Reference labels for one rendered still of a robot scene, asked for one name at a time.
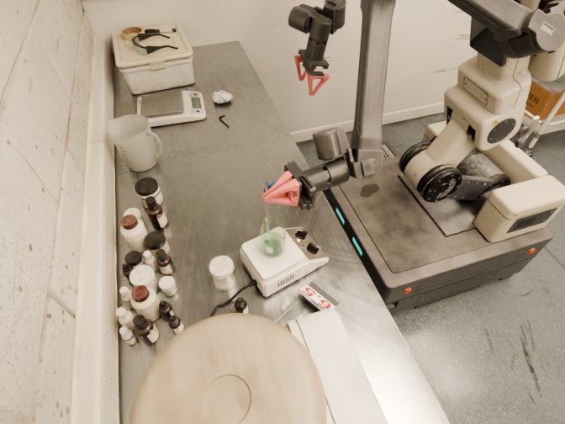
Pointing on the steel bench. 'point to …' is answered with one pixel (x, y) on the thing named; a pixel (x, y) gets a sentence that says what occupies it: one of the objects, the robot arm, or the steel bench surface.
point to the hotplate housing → (281, 274)
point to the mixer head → (258, 374)
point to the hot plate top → (267, 270)
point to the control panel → (305, 244)
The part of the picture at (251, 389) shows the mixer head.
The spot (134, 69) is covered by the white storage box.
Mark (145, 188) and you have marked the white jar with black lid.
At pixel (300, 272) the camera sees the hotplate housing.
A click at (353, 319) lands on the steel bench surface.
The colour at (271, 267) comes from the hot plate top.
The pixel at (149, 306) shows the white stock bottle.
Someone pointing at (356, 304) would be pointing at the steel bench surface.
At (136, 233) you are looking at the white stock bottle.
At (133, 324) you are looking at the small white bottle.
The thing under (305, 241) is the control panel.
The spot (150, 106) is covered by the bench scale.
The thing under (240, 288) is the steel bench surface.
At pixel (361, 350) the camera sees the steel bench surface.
